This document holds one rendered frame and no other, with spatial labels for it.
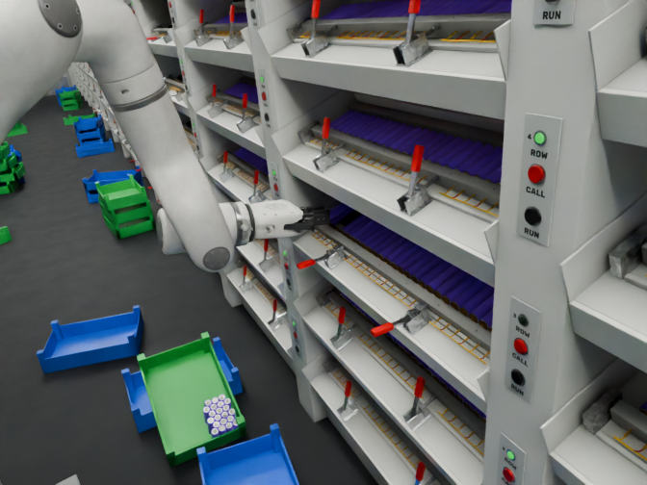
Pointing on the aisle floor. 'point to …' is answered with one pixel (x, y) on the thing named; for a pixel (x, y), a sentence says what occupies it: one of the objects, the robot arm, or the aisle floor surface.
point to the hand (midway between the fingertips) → (317, 216)
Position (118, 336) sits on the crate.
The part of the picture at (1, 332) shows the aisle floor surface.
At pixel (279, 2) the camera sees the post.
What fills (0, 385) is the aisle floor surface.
